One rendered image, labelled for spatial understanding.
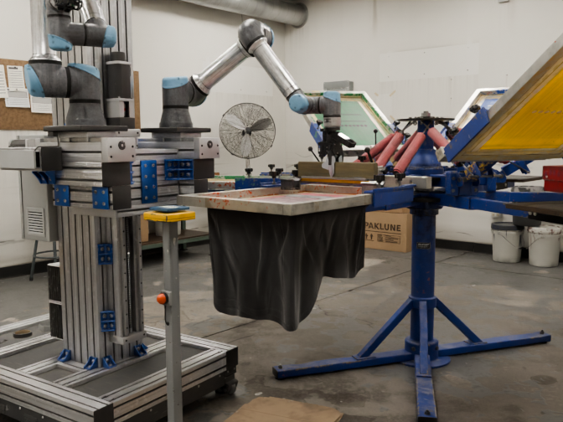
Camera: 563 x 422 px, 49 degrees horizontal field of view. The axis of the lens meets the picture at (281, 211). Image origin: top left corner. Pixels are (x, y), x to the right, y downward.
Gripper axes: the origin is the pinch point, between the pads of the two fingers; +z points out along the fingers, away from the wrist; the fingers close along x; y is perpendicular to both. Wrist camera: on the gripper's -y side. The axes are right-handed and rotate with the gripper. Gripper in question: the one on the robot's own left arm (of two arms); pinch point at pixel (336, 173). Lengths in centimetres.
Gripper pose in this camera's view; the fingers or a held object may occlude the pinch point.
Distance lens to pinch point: 268.0
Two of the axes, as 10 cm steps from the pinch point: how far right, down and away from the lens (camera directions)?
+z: 0.1, 9.9, 1.1
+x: -6.6, 0.9, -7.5
